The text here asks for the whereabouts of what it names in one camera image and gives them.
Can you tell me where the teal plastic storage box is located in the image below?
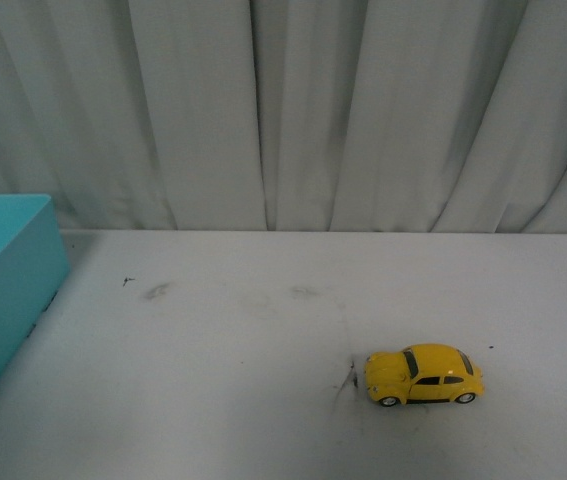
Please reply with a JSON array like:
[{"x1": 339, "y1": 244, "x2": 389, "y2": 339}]
[{"x1": 0, "y1": 194, "x2": 70, "y2": 375}]

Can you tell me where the white pleated curtain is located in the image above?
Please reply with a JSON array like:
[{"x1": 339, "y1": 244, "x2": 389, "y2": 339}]
[{"x1": 0, "y1": 1, "x2": 567, "y2": 233}]

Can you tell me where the yellow beetle toy car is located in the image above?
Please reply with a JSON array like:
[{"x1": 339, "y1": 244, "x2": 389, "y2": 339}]
[{"x1": 364, "y1": 344, "x2": 485, "y2": 408}]

